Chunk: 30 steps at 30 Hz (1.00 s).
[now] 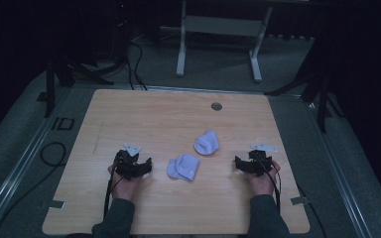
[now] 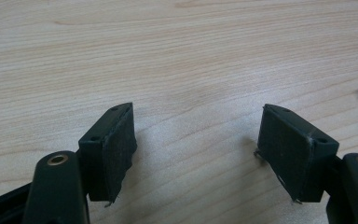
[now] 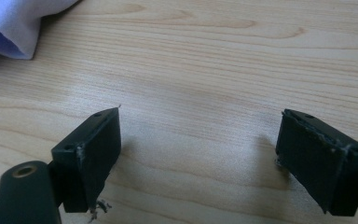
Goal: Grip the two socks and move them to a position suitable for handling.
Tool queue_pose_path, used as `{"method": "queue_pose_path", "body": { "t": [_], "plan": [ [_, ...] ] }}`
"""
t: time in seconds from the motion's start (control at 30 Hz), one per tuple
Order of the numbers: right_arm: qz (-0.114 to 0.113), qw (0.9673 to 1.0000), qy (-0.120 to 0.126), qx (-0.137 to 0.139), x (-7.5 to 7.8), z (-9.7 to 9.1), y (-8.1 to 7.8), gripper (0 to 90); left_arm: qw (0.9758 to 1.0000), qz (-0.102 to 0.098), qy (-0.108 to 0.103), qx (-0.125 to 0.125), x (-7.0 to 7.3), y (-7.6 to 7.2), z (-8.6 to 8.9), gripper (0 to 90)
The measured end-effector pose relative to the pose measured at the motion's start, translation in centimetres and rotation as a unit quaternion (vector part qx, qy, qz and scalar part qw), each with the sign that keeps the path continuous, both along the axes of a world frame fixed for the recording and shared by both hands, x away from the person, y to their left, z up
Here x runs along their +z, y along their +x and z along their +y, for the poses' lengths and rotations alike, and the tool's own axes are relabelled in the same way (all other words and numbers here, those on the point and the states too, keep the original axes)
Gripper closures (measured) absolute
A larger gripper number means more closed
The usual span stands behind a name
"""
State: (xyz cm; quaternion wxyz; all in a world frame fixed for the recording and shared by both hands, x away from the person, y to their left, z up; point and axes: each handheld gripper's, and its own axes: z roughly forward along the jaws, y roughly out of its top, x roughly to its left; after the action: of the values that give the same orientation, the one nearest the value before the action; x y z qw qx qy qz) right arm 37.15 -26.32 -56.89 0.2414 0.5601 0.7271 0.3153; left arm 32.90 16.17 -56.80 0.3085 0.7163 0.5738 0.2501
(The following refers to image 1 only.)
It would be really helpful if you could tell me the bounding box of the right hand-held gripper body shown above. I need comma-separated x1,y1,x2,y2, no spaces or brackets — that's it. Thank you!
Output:
243,143,278,178

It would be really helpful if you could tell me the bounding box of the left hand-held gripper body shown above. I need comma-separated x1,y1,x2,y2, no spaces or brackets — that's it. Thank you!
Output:
113,142,144,181

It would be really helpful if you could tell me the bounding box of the person's right hand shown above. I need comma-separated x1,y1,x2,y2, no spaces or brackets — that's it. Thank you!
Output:
245,160,282,196

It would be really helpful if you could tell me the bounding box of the person's left hand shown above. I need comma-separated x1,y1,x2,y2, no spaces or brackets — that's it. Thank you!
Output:
107,164,144,201

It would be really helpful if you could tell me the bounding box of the white sock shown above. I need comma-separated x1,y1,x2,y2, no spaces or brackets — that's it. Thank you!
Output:
166,153,201,182
193,129,220,156

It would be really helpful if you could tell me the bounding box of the black metal stand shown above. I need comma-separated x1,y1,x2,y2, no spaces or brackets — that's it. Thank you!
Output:
43,19,134,119
265,33,345,134

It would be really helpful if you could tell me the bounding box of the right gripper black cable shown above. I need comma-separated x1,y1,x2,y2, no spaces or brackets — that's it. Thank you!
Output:
253,158,283,214

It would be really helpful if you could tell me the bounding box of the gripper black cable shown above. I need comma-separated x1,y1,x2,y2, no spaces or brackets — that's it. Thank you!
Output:
102,158,127,220
253,158,283,214

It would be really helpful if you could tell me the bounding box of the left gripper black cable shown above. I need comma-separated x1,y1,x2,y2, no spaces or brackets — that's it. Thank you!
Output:
102,158,127,220

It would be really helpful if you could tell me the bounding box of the black floor cable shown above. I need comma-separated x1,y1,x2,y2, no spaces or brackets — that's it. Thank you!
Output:
0,141,67,238
124,39,149,91
296,182,327,238

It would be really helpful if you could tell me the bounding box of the white metal desk frame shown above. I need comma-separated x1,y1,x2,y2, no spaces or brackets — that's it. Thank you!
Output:
175,0,274,83

